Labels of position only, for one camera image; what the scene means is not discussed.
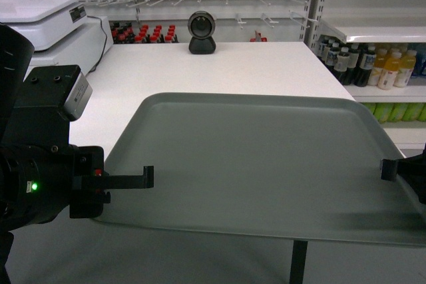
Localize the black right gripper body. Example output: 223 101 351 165
397 149 425 204

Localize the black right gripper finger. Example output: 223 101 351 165
380 159 398 182

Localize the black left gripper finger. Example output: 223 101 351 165
81 166 154 190

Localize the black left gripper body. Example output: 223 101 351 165
1 145 110 224

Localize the grey silver serving tray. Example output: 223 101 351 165
99 93 425 247

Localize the white checkout register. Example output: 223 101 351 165
1 0 112 72

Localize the white metal shelf unit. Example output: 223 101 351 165
305 0 425 151

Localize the black dome barcode scanner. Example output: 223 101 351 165
188 11 216 55

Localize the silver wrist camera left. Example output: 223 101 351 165
10 64 94 147

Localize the black power cable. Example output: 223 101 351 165
87 15 109 72

